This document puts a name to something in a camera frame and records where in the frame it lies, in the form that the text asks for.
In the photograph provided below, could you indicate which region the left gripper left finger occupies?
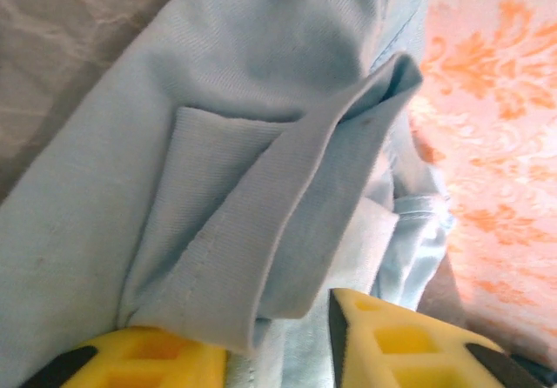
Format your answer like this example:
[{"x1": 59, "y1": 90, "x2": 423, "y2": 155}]
[{"x1": 17, "y1": 324, "x2": 228, "y2": 388}]

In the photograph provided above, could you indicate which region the light blue printed t-shirt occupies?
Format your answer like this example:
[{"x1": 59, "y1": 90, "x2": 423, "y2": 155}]
[{"x1": 0, "y1": 0, "x2": 456, "y2": 388}]

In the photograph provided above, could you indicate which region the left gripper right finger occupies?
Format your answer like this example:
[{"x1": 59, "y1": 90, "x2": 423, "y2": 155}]
[{"x1": 327, "y1": 287, "x2": 547, "y2": 388}]

